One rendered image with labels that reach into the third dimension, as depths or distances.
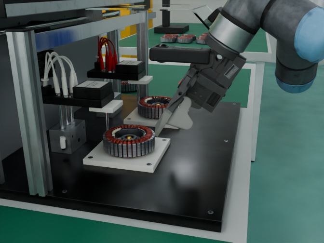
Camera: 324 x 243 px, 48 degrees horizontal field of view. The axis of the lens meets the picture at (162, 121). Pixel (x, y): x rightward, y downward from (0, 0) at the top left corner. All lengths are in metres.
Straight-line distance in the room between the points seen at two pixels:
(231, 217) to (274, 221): 1.35
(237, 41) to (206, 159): 0.26
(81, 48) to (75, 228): 0.63
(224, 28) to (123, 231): 0.38
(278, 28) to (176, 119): 0.24
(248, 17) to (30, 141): 0.42
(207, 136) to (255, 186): 1.40
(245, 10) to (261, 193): 1.65
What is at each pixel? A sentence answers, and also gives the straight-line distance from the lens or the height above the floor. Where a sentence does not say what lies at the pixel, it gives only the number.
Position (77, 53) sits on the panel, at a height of 0.93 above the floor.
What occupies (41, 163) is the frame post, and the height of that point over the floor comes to 0.83.
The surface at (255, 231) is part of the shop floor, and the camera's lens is 1.89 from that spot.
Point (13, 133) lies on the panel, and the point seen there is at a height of 0.81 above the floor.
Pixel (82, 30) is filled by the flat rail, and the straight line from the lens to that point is 0.77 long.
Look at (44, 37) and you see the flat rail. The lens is 0.64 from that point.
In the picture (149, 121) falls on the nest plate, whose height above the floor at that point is 0.78.
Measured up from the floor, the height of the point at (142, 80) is 0.88.
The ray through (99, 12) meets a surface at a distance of 0.99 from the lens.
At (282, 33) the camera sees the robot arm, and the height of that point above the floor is 1.04.
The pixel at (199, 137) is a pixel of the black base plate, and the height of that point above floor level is 0.77.
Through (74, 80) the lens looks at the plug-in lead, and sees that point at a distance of 0.81.
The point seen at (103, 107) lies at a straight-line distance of 0.75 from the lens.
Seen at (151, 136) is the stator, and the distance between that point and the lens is 0.76.
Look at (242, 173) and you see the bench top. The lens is 0.77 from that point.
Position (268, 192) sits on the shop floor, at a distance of 2.21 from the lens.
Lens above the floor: 1.11
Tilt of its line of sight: 20 degrees down
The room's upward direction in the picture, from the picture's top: straight up
